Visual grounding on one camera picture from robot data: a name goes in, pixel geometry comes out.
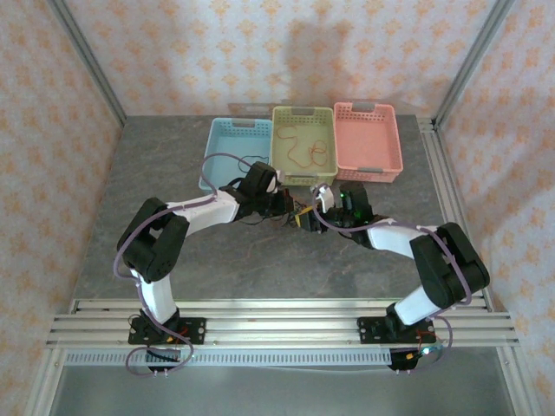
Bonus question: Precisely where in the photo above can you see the orange cable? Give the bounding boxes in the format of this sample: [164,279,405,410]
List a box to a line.
[277,126,330,170]

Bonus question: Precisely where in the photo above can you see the blue perforated plastic basket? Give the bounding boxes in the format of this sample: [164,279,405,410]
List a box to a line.
[198,117,274,194]

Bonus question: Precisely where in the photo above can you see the pink perforated plastic basket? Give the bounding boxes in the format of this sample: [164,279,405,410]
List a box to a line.
[332,101,405,183]

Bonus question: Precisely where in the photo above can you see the green perforated plastic basket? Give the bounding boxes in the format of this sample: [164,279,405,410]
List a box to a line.
[269,106,339,187]

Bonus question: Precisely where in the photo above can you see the grey metal shelf panel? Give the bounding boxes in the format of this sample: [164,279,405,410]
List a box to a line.
[47,366,519,416]

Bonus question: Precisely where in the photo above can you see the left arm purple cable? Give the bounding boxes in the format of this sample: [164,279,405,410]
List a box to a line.
[113,153,253,379]

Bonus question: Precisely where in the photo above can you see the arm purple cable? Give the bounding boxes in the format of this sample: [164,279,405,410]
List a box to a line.
[113,153,253,379]
[311,184,473,374]

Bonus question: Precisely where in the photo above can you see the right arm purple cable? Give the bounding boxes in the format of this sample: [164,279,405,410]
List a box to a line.
[311,184,473,374]

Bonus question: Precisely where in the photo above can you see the aluminium side rail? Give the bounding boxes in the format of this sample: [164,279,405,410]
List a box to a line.
[415,114,495,313]

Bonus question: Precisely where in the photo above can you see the aluminium mounting rail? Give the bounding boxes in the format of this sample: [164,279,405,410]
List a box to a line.
[45,297,520,348]

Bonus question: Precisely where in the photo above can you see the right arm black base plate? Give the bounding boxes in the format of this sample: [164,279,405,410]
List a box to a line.
[357,315,436,346]

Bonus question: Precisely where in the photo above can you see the slotted grey cable duct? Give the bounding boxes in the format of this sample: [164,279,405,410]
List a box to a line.
[63,348,394,367]

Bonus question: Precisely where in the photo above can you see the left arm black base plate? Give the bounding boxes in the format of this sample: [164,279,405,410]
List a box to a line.
[127,317,207,347]

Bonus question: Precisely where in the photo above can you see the aluminium frame post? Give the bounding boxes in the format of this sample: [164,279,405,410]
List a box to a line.
[433,0,516,127]
[46,0,128,127]

